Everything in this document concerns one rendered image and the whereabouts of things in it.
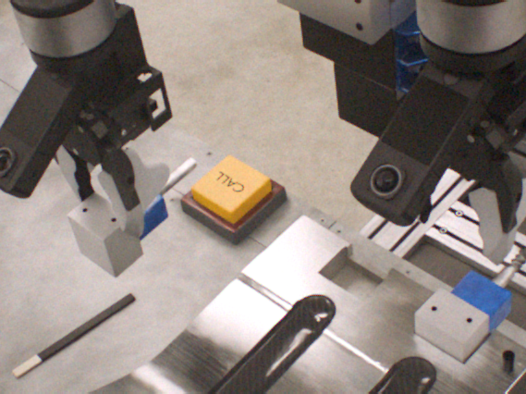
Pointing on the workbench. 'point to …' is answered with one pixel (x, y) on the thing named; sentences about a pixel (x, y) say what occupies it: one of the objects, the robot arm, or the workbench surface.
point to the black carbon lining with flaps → (289, 337)
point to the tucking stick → (73, 336)
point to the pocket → (352, 274)
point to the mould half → (334, 354)
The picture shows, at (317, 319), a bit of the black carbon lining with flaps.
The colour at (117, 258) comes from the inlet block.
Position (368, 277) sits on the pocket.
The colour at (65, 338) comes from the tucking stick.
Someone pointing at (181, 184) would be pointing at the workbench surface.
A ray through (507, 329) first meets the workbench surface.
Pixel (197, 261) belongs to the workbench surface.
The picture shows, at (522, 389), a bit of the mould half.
